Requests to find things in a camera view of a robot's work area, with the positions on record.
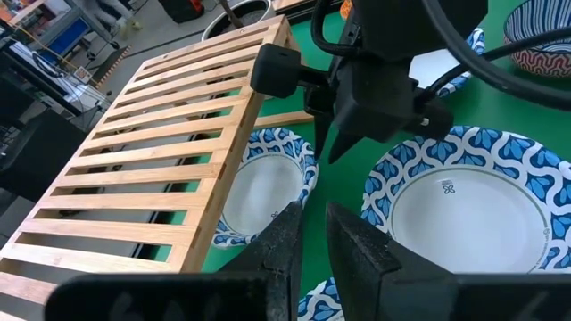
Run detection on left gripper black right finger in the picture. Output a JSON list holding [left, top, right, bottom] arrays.
[[325, 201, 571, 321]]

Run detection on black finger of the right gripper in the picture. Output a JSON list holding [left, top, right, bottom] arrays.
[[314, 113, 335, 161], [328, 131, 363, 165]]

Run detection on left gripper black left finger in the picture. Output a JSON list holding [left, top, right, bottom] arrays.
[[43, 200, 304, 321]]

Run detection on blue patterned paper bowl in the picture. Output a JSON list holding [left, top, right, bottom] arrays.
[[360, 125, 571, 274], [297, 276, 345, 321], [212, 128, 319, 249], [409, 27, 486, 98]]

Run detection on red zigzag patterned bowl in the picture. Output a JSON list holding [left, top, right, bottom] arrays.
[[503, 0, 571, 79]]

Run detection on wooden slatted shelf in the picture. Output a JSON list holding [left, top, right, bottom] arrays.
[[0, 15, 316, 321]]

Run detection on black bag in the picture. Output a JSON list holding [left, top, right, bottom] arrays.
[[158, 0, 206, 24]]

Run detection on blue panel cart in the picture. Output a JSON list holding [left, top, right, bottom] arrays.
[[37, 17, 93, 63]]

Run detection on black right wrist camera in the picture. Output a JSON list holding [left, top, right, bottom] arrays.
[[250, 43, 331, 99]]

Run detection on looped black cable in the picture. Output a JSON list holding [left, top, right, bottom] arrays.
[[310, 0, 358, 58]]

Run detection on thick black cable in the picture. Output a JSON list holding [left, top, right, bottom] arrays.
[[421, 0, 571, 111]]

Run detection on thin black cable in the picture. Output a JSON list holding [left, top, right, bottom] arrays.
[[426, 26, 571, 95]]

